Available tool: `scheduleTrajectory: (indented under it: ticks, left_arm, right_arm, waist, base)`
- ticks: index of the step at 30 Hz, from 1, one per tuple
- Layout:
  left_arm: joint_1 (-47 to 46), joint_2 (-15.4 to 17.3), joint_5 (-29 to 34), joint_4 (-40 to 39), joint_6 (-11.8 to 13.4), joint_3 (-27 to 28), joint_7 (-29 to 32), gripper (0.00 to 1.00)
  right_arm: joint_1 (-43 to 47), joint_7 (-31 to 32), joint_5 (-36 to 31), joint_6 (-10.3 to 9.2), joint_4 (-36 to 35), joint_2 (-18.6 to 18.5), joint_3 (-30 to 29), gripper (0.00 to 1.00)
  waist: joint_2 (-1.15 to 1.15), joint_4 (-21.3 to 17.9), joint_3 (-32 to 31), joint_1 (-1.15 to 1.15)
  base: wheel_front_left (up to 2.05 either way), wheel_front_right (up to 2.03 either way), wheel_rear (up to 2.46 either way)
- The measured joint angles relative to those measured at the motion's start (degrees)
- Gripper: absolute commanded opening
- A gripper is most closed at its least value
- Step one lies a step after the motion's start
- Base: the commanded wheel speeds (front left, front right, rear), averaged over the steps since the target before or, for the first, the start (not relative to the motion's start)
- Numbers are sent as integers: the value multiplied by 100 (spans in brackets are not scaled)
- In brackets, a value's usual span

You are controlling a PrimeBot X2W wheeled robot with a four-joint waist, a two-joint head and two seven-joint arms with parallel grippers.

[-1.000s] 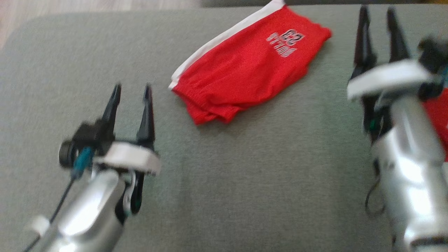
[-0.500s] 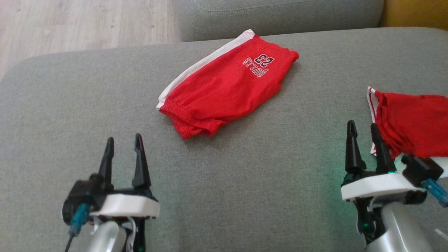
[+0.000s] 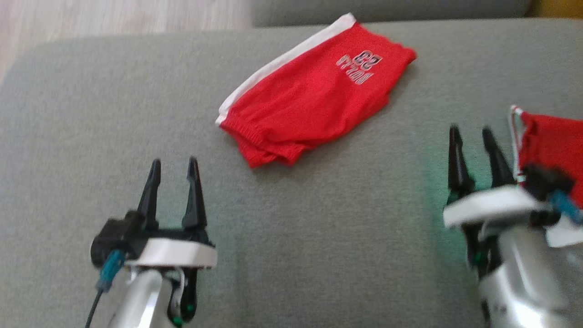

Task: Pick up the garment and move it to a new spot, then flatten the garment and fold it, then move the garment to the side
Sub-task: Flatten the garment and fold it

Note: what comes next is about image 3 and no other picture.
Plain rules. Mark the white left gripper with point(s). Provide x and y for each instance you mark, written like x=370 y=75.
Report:
x=177 y=253

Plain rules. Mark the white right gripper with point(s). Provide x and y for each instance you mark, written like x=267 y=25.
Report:
x=492 y=207

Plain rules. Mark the red basketball jersey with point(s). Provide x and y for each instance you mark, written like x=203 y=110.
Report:
x=555 y=146

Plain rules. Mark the red white-trimmed basketball shorts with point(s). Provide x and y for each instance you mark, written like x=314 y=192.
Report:
x=309 y=100

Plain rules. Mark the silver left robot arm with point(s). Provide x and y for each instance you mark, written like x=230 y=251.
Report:
x=141 y=300

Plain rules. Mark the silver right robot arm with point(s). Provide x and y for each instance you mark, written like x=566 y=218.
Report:
x=528 y=273

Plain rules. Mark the yellow sofa backrest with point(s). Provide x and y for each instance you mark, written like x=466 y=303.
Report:
x=558 y=8

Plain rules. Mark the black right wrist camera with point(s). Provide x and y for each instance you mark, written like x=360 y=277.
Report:
x=544 y=182

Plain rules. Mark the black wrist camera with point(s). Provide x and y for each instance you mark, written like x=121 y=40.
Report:
x=116 y=237
x=544 y=182

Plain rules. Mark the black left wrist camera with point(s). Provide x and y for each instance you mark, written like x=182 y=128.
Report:
x=116 y=237

